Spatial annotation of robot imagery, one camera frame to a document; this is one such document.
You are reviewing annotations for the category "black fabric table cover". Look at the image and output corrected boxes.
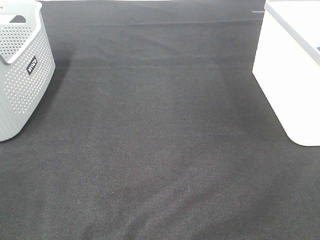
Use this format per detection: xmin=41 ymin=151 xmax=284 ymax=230
xmin=0 ymin=0 xmax=320 ymax=240

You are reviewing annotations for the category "white plastic storage bin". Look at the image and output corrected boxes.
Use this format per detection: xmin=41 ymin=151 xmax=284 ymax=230
xmin=252 ymin=0 xmax=320 ymax=147

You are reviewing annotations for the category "grey perforated plastic basket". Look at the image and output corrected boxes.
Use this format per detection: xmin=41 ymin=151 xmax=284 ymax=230
xmin=0 ymin=0 xmax=56 ymax=142

